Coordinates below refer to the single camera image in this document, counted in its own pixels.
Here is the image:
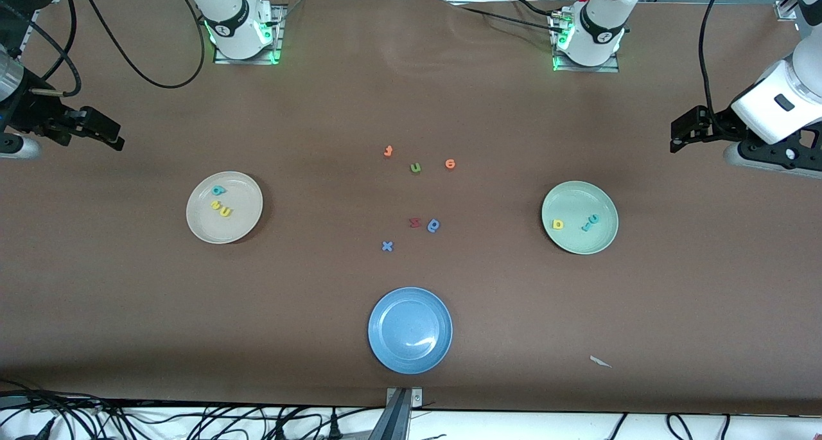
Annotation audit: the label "pale green plate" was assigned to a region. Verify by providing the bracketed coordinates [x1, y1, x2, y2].
[541, 181, 619, 255]

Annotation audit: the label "brown paper table cover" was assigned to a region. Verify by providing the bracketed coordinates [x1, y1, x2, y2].
[0, 0, 822, 416]

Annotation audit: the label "beige brown plate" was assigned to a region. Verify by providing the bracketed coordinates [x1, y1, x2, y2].
[186, 172, 264, 244]

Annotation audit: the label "blue plate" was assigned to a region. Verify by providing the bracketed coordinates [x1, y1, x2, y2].
[368, 287, 453, 374]

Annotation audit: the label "grey aluminium beam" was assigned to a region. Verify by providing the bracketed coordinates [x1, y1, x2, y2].
[368, 389, 412, 440]

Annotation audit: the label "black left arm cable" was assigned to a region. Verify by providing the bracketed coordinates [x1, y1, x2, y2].
[701, 0, 734, 132]

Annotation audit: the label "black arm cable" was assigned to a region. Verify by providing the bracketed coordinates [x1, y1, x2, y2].
[0, 0, 206, 97]
[701, 0, 734, 132]

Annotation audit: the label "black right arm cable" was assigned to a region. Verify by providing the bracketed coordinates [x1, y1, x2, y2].
[0, 0, 206, 97]

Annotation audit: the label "aluminium table rail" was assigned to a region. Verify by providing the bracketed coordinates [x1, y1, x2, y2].
[18, 3, 46, 52]

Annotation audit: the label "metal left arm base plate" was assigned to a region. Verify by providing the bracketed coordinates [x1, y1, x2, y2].
[550, 10, 621, 73]

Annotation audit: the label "short black table cable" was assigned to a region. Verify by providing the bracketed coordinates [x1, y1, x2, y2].
[511, 0, 563, 17]

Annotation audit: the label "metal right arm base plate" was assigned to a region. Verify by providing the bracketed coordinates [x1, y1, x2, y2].
[213, 4, 284, 66]

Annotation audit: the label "long black table cable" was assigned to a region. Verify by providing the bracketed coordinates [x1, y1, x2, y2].
[450, 3, 566, 33]

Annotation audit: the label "tangled black cables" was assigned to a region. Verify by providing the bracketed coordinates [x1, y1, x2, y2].
[0, 379, 386, 440]

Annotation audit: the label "looped black cable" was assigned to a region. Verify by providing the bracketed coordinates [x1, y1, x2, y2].
[665, 413, 695, 440]

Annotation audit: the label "silver metal bracket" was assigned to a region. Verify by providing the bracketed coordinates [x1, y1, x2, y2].
[385, 387, 423, 407]

